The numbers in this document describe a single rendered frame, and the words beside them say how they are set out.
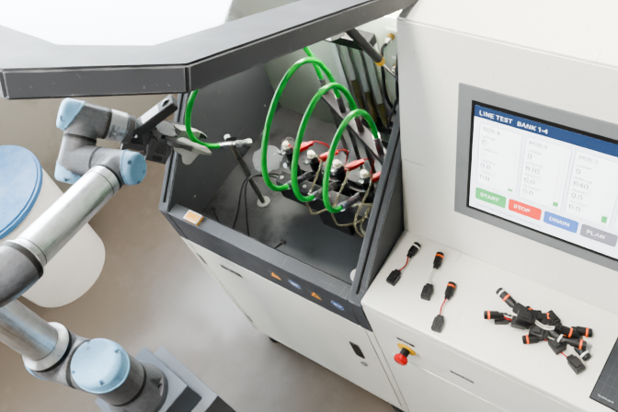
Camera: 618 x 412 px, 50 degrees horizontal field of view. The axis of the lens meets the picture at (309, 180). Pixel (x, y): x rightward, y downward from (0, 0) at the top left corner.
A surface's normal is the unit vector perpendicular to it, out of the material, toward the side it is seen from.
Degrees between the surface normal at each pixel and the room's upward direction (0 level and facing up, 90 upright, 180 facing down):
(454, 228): 76
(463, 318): 0
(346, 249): 0
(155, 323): 0
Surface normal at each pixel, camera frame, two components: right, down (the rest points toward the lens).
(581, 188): -0.58, 0.60
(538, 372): -0.26, -0.57
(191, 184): 0.81, 0.32
